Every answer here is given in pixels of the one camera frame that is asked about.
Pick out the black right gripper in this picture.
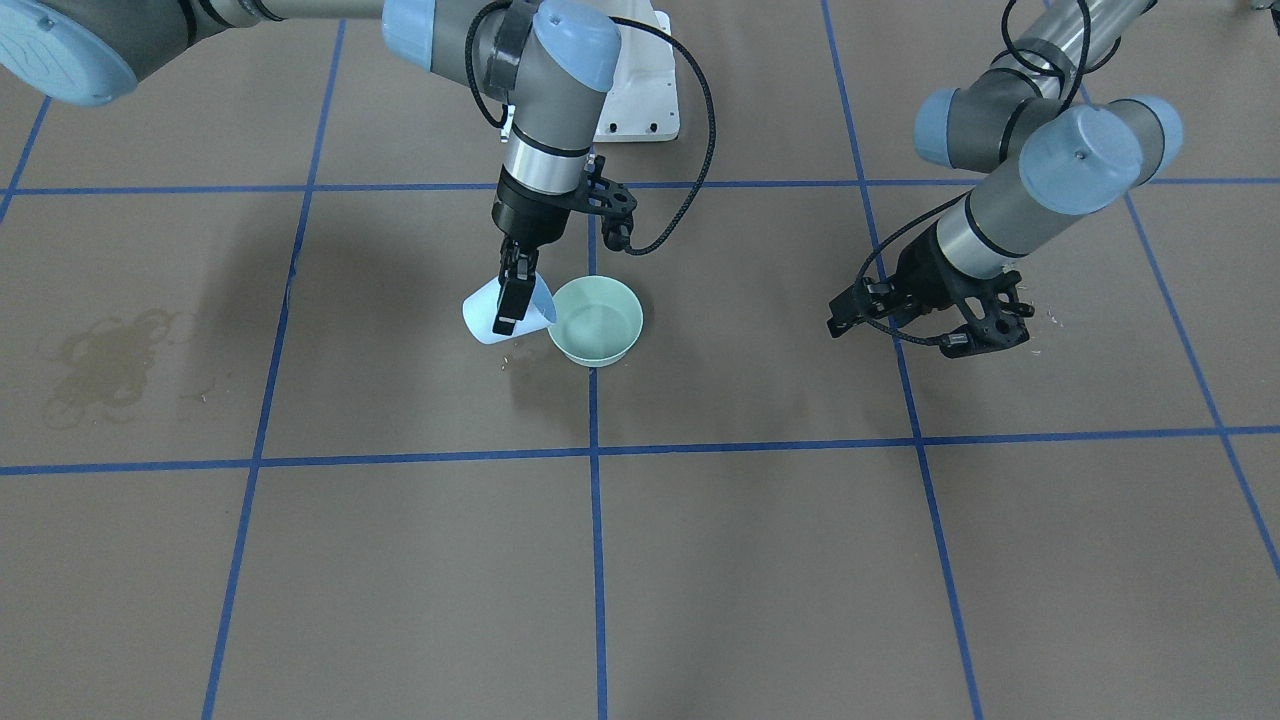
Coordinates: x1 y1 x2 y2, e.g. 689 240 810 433
492 176 573 337

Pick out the light blue plastic cup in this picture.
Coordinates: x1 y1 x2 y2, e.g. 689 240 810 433
461 273 558 345

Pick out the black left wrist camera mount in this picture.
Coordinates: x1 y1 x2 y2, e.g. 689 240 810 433
940 270 1036 359

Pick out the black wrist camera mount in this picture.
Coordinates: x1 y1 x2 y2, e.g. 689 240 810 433
561 152 637 252
940 270 1036 359

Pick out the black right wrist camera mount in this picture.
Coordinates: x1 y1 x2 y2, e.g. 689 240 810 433
561 152 637 252

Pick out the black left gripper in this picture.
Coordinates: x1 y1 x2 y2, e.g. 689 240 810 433
826 224 964 338

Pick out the black braided cable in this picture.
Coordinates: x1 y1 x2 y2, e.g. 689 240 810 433
855 0 1093 348
465 0 718 258

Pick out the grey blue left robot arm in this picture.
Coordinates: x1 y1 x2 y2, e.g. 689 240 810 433
827 1 1185 357

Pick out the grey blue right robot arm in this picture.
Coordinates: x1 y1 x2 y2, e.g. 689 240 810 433
1 1 628 343

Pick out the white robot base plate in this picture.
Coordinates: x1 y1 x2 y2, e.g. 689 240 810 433
594 27 681 143

